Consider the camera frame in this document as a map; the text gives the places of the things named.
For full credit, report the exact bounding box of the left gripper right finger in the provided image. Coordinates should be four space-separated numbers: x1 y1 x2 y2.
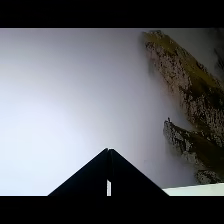
110 148 170 197

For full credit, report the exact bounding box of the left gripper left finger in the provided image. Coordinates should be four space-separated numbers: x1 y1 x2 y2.
48 148 110 197

